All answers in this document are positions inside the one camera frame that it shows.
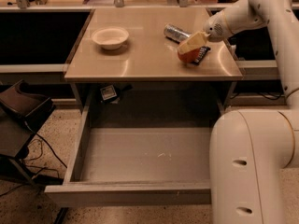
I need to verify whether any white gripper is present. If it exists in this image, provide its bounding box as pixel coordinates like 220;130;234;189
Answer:
178;11;234;54

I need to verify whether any red apple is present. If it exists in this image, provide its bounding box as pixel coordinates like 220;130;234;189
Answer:
178;49;200;63

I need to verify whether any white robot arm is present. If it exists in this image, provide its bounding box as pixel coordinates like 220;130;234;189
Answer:
187;0;299;224

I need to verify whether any steel counter cabinet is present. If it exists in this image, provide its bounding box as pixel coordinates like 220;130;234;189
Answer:
64;7;242;108

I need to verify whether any open grey metal drawer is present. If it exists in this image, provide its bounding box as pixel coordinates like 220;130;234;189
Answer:
45;90;219;207

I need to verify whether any dark blue snack bar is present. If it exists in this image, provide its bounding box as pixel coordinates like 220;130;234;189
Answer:
192;46;210;65

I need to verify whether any silver soda can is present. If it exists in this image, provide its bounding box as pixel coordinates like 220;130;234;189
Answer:
164;24;191;43

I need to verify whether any white paper bowl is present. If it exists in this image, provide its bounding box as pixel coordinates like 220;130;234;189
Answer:
92;27;129;50

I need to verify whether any small labelled black box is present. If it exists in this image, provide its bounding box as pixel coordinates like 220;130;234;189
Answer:
100;85;117;102

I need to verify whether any dark brown chair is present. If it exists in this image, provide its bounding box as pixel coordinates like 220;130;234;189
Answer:
0;80;62;186

